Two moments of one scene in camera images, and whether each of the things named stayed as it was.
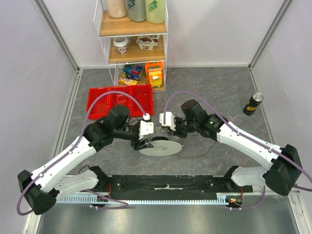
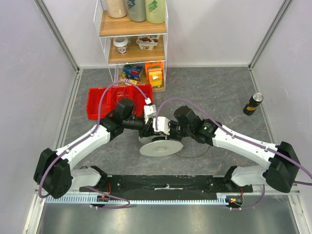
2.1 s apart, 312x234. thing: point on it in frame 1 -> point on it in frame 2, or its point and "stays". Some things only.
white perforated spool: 164,144 stays
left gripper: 137,145 -> 148,130
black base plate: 170,185 stays
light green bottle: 155,11 stays
